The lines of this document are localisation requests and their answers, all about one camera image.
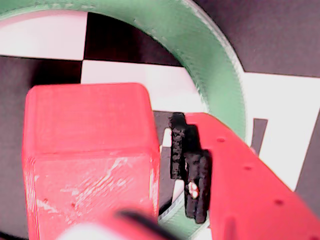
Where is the green ring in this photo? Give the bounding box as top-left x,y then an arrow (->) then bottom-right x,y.
0,0 -> 248,240

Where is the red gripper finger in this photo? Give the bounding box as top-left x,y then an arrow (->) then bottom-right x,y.
168,111 -> 320,240

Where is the red cube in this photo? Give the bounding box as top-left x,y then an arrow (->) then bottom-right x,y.
21,82 -> 161,240

